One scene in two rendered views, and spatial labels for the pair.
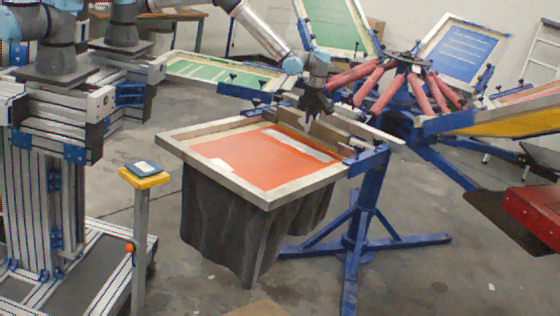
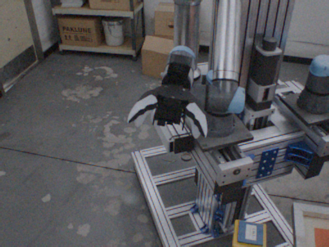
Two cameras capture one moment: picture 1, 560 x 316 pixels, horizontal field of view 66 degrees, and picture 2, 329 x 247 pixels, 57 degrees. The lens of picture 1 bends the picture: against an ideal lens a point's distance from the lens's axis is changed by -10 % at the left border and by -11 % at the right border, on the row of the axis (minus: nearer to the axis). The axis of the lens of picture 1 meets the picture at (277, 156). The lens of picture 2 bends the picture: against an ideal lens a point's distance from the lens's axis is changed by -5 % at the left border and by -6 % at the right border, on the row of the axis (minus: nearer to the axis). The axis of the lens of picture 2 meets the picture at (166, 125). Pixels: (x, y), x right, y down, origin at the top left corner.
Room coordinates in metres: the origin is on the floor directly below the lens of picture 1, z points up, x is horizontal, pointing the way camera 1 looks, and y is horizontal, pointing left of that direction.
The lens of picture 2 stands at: (0.83, -0.09, 2.05)
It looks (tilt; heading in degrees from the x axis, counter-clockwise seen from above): 38 degrees down; 68
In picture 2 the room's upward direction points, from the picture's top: straight up
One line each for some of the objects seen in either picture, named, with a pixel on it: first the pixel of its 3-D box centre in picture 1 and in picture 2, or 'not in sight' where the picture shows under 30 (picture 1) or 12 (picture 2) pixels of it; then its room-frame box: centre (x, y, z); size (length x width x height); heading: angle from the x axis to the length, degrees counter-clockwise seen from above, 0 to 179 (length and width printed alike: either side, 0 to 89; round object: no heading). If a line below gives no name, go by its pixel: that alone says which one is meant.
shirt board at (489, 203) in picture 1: (461, 176); not in sight; (2.05, -0.88, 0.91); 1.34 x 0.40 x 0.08; 25
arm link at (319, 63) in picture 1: (319, 63); not in sight; (1.98, -0.10, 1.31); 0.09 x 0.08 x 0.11; 87
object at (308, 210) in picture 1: (297, 223); not in sight; (1.63, -0.13, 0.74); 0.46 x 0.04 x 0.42; 145
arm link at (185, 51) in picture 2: not in sight; (180, 65); (1.16, 0.61, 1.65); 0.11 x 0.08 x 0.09; 60
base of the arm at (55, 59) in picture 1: (56, 53); (218, 115); (1.40, 0.77, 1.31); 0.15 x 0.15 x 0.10
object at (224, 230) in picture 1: (217, 218); not in sight; (1.56, 0.18, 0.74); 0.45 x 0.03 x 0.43; 55
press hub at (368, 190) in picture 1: (379, 158); not in sight; (2.66, -0.60, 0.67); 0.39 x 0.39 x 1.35
